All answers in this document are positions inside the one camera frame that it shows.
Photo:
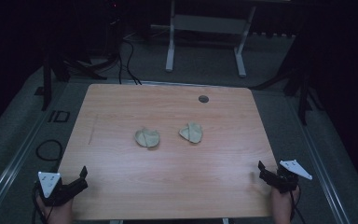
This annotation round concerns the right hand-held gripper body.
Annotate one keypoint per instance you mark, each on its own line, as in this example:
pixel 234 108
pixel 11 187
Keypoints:
pixel 287 182

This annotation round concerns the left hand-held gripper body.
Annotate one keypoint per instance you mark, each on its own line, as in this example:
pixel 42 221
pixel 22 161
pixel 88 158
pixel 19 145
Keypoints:
pixel 49 183

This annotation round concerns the beige sock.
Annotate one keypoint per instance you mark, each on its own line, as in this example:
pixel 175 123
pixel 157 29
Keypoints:
pixel 192 132
pixel 147 137

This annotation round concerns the person's right hand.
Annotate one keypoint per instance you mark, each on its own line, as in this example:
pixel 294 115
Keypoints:
pixel 282 207

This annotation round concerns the person's left hand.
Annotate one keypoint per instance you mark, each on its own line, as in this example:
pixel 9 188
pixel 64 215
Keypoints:
pixel 59 214

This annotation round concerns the black metal stand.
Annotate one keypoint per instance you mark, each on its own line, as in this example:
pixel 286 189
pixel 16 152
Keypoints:
pixel 46 87
pixel 303 102

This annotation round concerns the grey round table grommet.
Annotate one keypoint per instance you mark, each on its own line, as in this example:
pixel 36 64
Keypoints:
pixel 203 99

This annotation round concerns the metal floor rail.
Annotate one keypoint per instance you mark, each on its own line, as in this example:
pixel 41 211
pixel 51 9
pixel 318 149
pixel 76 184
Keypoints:
pixel 323 174
pixel 9 171

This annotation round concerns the white metal table frame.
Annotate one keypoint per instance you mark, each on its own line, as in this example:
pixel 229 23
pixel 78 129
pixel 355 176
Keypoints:
pixel 205 25

